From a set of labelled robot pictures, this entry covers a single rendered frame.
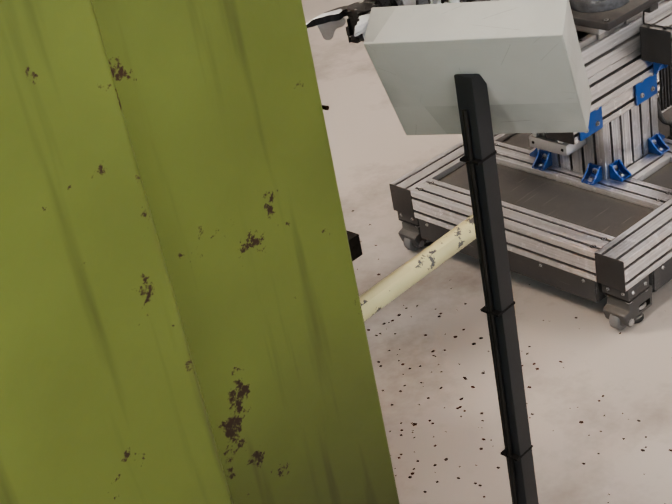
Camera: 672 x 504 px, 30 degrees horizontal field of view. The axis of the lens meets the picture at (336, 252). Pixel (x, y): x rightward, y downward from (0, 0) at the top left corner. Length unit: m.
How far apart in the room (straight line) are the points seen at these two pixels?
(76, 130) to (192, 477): 0.61
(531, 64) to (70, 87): 0.82
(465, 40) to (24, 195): 0.81
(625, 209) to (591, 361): 0.47
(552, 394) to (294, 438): 1.04
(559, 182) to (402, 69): 1.52
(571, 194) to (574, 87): 1.42
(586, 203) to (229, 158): 1.71
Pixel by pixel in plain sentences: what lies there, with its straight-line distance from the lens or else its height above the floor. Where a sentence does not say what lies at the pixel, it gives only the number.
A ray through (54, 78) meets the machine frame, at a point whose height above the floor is 1.38.
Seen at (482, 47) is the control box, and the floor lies 1.14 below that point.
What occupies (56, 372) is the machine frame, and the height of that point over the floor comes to 1.00.
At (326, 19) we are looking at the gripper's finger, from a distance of 2.80.
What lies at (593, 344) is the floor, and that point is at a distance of 3.32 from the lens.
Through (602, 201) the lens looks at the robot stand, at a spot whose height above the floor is 0.21.
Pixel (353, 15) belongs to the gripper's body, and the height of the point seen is 1.00.
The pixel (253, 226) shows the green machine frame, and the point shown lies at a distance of 2.06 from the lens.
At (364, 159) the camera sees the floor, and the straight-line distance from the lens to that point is 4.44.
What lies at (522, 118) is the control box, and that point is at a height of 0.96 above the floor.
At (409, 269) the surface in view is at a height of 0.64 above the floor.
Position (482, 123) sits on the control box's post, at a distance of 2.20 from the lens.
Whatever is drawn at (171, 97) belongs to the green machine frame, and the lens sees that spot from 1.90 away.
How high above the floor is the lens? 1.91
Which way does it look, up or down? 29 degrees down
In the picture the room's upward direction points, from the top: 11 degrees counter-clockwise
